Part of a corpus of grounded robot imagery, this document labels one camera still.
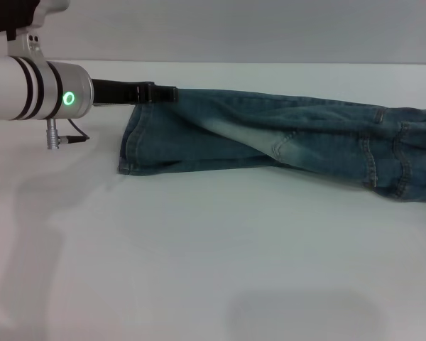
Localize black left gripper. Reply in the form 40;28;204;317
90;77;180;107

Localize blue denim shorts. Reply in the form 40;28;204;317
117;87;426;205

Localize left arm connector cable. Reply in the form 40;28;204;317
45;118;91;151

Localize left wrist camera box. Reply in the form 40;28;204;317
0;0;71;62

